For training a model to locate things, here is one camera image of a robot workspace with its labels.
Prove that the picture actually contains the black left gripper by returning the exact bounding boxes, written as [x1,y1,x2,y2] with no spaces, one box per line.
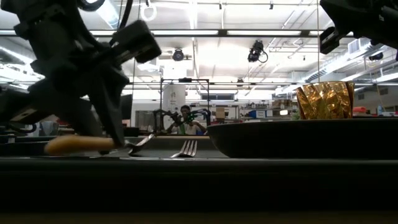
[0,12,162,149]

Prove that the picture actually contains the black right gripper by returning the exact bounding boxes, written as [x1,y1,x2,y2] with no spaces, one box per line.
[319,0,398,55]

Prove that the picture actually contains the orange handled fork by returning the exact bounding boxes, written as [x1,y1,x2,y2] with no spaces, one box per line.
[44,133,155,156]

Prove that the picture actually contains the amber faceted cup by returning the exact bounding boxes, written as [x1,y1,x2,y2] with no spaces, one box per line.
[295,80,355,121]

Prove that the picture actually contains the orange-handled metal fork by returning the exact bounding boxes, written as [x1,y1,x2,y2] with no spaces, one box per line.
[170,139,198,159]

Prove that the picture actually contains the black round plate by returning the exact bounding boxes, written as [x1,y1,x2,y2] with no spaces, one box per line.
[206,117,398,159]

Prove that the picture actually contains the black rectangular tray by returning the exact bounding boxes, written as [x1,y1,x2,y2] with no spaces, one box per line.
[0,135,398,215]

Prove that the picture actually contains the white cylinder column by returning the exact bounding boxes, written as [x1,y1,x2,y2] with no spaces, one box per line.
[162,84,187,122]

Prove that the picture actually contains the person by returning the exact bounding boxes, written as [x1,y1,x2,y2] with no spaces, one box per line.
[166,105,208,136]

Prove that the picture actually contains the black background rig frame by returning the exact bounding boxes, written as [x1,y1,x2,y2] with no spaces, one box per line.
[159,77,211,135]

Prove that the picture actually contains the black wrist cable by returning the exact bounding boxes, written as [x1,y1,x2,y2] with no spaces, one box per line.
[76,0,134,30]

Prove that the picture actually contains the black round ceiling camera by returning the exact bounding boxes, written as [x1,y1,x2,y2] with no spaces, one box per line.
[172,48,185,62]

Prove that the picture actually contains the white hanging ring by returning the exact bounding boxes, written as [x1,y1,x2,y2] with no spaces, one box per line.
[139,0,158,22]

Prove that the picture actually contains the black ceiling camera with cable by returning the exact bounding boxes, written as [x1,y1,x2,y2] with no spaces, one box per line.
[248,39,269,63]

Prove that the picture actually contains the black aluminium rig frame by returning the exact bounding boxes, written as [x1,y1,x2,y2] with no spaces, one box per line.
[0,29,355,37]

